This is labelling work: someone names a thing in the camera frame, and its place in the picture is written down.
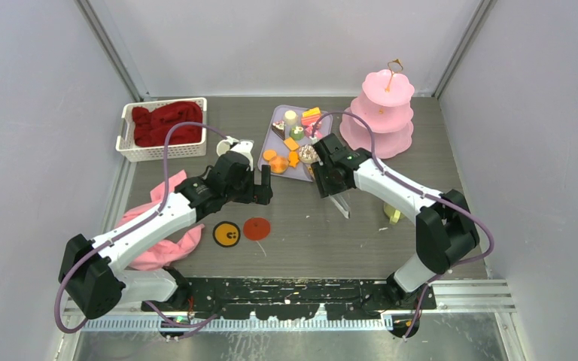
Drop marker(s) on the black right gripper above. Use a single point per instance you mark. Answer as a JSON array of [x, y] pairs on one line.
[[325, 188]]

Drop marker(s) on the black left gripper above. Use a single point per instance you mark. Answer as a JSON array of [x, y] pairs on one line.
[[259, 194]]

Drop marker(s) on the sprinkled donut cake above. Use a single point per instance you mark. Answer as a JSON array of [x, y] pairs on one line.
[[307, 154]]

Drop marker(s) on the pink square cake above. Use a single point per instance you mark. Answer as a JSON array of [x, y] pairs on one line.
[[312, 133]]

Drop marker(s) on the yellow pink layered cake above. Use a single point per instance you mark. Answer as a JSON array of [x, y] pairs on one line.
[[310, 116]]

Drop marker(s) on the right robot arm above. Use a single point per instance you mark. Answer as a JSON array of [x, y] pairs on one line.
[[444, 233]]

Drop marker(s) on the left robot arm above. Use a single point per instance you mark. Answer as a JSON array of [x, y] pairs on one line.
[[94, 272]]

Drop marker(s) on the orange round bun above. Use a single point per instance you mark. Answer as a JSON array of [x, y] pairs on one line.
[[278, 164]]

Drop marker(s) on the red tomato coaster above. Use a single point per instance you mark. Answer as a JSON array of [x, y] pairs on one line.
[[256, 228]]

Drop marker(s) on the round orange flat cookie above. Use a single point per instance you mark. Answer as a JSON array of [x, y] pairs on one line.
[[268, 155]]

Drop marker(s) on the orange fish-shaped pastry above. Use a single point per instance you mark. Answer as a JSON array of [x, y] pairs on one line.
[[293, 159]]

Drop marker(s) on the orange square biscuit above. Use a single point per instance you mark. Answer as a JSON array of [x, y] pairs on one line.
[[291, 144]]

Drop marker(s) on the green round cake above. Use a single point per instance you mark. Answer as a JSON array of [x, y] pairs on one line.
[[297, 133]]

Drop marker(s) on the black yellow face coaster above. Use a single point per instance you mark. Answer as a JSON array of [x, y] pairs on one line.
[[226, 234]]

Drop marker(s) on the pink mug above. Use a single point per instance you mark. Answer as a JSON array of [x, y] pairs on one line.
[[225, 145]]

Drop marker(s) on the cream cylinder cake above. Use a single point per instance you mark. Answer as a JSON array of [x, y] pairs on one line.
[[290, 118]]

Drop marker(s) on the chocolate cake slice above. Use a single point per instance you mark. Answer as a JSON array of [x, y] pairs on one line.
[[278, 128]]

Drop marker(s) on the yellow-green mug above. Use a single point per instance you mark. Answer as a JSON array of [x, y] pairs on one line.
[[391, 213]]

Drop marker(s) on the pink three-tier cake stand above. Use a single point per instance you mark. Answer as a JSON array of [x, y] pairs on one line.
[[384, 105]]

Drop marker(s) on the pink cloth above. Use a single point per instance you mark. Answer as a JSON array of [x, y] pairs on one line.
[[164, 252]]

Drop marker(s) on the dark red towel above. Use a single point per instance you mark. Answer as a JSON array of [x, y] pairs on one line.
[[152, 127]]

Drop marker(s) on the white plastic basket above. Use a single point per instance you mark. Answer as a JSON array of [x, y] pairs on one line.
[[187, 141]]

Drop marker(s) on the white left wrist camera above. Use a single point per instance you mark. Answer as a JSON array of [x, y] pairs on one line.
[[243, 147]]

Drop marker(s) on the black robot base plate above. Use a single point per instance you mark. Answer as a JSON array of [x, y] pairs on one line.
[[290, 298]]

